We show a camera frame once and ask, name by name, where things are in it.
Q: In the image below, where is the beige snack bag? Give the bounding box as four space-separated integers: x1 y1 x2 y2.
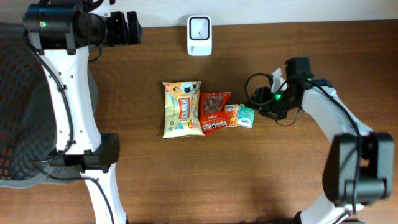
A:
162 81 204 139

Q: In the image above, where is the white barcode scanner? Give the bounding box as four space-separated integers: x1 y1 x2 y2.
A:
187 15 213 57

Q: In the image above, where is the teal tissue pack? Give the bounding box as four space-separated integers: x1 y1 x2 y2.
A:
238 104 255 128

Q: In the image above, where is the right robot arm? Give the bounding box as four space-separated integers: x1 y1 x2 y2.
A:
247 57 395 224

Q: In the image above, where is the orange tissue pack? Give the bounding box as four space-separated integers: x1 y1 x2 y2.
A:
224 104 240 128

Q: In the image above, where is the red Hacks candy bag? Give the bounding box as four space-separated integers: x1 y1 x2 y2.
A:
200 92 231 136

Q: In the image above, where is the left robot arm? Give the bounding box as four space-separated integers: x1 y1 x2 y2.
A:
23 1 143 223

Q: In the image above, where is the grey plastic mesh basket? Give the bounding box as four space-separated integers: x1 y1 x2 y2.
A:
1 22 81 189

